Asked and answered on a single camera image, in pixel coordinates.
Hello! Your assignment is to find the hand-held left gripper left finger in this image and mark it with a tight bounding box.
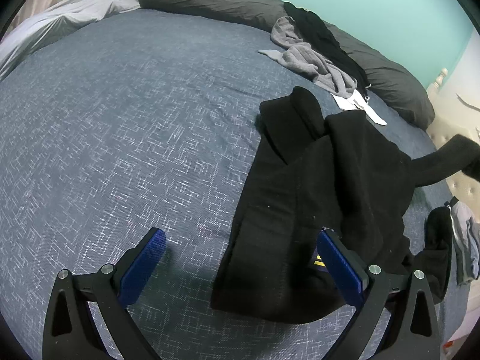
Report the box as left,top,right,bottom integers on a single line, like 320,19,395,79
42,228,167,360

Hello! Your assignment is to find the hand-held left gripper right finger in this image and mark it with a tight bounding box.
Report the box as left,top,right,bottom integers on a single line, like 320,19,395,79
317,229,439,360

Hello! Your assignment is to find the black sweatshirt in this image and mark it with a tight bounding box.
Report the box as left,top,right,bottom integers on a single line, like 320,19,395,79
210,86,480,325

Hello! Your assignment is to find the black white-striped garment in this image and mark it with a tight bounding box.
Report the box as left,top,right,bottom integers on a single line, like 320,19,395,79
444,200,460,248

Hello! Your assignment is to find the light grey folded garment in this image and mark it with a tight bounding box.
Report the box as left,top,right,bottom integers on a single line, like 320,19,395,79
452,202,479,286

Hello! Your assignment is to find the bed with blue patterned sheet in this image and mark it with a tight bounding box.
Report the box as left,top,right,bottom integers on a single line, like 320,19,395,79
0,7,462,360

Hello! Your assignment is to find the light blue checked garment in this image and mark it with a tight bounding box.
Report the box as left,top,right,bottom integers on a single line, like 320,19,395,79
467,219,480,271

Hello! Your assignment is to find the cream tufted headboard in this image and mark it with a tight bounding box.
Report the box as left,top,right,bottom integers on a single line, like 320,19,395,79
425,67,480,205

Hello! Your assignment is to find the grey knitted sweater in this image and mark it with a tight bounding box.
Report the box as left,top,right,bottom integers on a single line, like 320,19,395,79
258,16,359,98

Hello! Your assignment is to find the black garment with white trim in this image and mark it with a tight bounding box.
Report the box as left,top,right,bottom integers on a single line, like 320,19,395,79
283,2,370,89

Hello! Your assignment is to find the light grey duvet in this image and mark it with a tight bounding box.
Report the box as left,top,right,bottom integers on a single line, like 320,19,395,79
0,0,143,81

